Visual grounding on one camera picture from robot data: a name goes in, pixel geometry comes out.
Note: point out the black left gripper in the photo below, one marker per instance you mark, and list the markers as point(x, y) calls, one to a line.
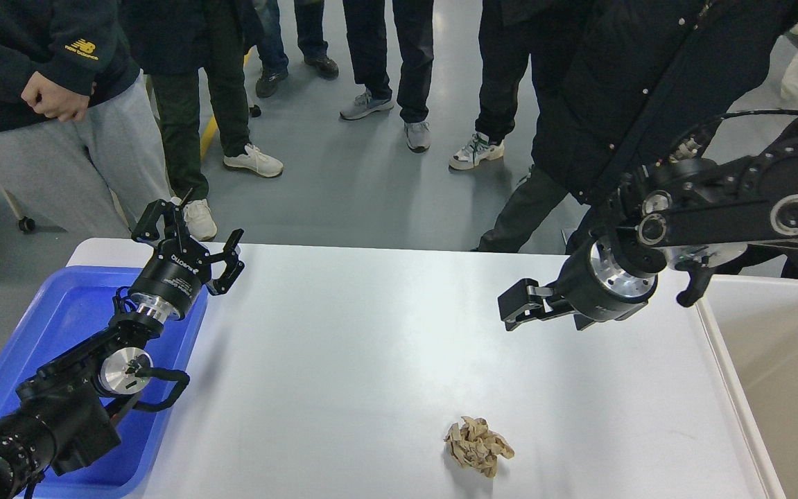
point(172, 280)

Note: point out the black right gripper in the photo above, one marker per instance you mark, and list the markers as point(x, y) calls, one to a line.
point(593, 286)

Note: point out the brown paper ball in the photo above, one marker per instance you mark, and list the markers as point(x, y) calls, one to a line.
point(474, 445)

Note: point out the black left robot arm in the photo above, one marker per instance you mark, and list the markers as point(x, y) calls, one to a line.
point(70, 408)

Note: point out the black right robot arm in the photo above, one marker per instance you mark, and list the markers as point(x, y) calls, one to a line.
point(686, 213)

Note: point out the bystander clenched hand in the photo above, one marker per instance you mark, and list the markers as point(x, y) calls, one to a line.
point(51, 100)

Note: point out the person in grey sweatpants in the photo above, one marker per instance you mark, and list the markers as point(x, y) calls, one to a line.
point(79, 145)

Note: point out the person in dark green trousers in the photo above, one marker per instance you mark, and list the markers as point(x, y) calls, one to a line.
point(174, 41)

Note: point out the person in long black coat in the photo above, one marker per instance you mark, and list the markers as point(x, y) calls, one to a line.
point(641, 74)

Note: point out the beige plastic bin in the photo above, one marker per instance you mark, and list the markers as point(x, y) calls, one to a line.
point(754, 330)

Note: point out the person with white green sneaker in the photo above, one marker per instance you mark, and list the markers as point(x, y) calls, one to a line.
point(516, 37)

